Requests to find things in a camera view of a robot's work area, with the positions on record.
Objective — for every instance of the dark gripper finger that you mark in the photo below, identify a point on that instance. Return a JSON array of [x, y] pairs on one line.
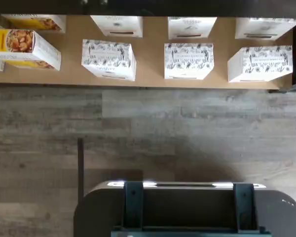
[[133, 205], [244, 207]]

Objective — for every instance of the white floral print box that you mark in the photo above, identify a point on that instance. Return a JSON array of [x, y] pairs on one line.
[[191, 27], [261, 64], [264, 27], [187, 59], [118, 26], [106, 56]]

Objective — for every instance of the wooden shelf board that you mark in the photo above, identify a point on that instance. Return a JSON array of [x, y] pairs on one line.
[[150, 61]]

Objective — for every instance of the yellow label granola box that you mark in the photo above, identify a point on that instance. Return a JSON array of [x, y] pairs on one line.
[[39, 23], [19, 42]]

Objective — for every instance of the black metal shelf beam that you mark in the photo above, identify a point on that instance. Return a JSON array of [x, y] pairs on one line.
[[162, 7]]

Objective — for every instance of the grey rounded platform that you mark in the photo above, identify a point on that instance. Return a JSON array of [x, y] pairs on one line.
[[98, 214]]

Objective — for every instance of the thin black bar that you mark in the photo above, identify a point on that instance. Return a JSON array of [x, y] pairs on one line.
[[80, 168]]

